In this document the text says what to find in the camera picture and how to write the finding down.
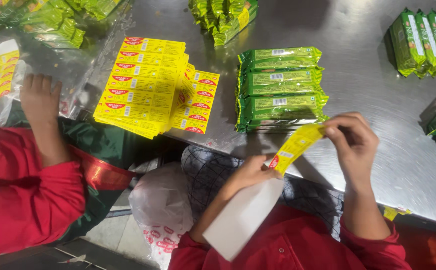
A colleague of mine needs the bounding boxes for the black checked mesh cloth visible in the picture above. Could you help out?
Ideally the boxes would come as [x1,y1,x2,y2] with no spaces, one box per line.
[181,145,344,241]

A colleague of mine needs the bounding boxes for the person's right hand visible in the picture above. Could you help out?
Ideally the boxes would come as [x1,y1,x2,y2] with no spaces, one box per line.
[323,111,380,191]

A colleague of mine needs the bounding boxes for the white backing paper strip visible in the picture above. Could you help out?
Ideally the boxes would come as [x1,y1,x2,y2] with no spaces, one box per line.
[202,176,285,262]

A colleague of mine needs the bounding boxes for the yellow sticker scrap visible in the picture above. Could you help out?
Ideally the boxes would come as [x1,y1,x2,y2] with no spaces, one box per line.
[383,206,413,222]

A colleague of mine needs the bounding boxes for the yellow stickers on white sheet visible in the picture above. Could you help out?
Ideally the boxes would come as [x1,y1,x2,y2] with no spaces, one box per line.
[0,39,21,108]

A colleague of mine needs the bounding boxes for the pile of green biscuit bundles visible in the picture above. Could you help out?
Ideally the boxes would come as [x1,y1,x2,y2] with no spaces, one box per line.
[188,0,259,47]

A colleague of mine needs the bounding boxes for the heap of green packets in plastic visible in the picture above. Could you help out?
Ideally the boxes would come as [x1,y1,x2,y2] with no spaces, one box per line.
[0,0,123,50]

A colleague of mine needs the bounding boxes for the person's left hand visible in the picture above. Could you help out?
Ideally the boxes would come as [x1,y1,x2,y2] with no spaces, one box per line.
[227,153,283,198]

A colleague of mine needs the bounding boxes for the small paper scrap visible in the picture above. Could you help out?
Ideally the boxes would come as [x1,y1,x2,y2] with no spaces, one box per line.
[57,254,87,264]

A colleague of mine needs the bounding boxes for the stack of yellow sticker sheets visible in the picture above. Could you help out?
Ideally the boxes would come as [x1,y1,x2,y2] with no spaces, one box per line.
[93,36,221,140]

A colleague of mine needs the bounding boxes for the white plastic bag red print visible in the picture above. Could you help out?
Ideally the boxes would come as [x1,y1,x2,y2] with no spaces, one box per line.
[129,162,194,270]

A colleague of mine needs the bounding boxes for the single yellow sticker label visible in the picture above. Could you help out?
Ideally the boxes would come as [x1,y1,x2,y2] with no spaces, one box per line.
[268,124,326,176]

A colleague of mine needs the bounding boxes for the person's red garment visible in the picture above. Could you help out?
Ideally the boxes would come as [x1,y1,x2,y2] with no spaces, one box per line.
[168,204,413,270]

